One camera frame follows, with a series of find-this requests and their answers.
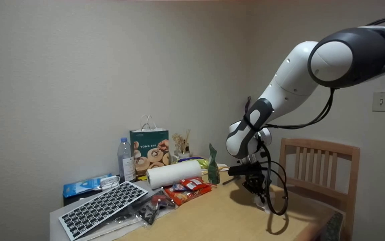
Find white wall switch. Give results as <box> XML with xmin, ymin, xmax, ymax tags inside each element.
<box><xmin>371</xmin><ymin>91</ymin><xmax>385</xmax><ymax>114</ymax></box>

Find orange-red snack packet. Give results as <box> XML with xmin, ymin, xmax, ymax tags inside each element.
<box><xmin>162</xmin><ymin>182</ymin><xmax>212</xmax><ymax>206</ymax></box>

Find white keyboard black keys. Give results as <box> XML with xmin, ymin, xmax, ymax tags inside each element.
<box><xmin>57</xmin><ymin>180</ymin><xmax>149</xmax><ymax>241</ymax></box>

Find red snack packet white label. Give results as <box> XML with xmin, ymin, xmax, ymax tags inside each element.
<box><xmin>177</xmin><ymin>177</ymin><xmax>204</xmax><ymax>192</ymax></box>

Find blue tissue pack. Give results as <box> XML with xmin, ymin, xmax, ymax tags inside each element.
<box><xmin>62</xmin><ymin>173</ymin><xmax>120</xmax><ymax>200</ymax></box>

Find clear plastic water bottle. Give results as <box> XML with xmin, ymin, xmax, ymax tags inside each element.
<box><xmin>116</xmin><ymin>137</ymin><xmax>136</xmax><ymax>184</ymax></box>

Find yellow-green packet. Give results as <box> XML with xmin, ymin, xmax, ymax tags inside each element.
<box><xmin>196</xmin><ymin>157</ymin><xmax>229</xmax><ymax>172</ymax></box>

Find wooden slat-back chair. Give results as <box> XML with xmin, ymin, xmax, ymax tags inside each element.
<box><xmin>276</xmin><ymin>138</ymin><xmax>362</xmax><ymax>241</ymax></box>

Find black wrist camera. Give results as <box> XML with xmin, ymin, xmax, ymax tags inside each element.
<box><xmin>227</xmin><ymin>165</ymin><xmax>261</xmax><ymax>177</ymax></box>

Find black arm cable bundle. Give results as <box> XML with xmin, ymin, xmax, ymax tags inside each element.
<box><xmin>243</xmin><ymin>12</ymin><xmax>385</xmax><ymax>218</ymax></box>

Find white paper towel roll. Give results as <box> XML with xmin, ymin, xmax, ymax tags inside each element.
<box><xmin>145</xmin><ymin>159</ymin><xmax>203</xmax><ymax>190</ymax></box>

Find dark patterned chair cushion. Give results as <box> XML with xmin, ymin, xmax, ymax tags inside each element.
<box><xmin>318</xmin><ymin>209</ymin><xmax>344</xmax><ymax>241</ymax></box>

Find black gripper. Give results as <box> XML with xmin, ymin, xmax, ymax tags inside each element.
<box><xmin>244</xmin><ymin>173</ymin><xmax>268</xmax><ymax>209</ymax></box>

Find green donut print paper bag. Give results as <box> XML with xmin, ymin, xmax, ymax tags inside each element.
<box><xmin>128</xmin><ymin>113</ymin><xmax>172</xmax><ymax>178</ymax></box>

